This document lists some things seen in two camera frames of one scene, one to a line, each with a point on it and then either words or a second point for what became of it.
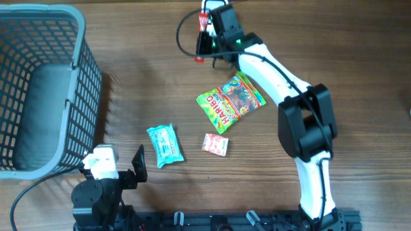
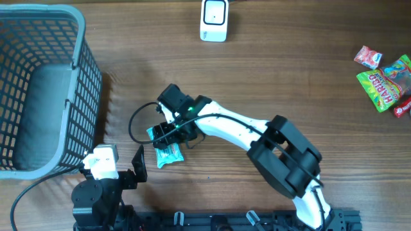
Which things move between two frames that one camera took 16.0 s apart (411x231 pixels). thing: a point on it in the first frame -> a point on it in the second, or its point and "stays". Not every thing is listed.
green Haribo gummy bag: [234, 98] -> [387, 85]
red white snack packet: [215, 144] -> [368, 58]
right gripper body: [207, 43] -> [172, 133]
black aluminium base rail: [288, 221] stays
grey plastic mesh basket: [51, 92] stays
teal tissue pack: [166, 145] stays
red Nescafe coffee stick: [203, 18] -> [399, 110]
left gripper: [130, 179] stays
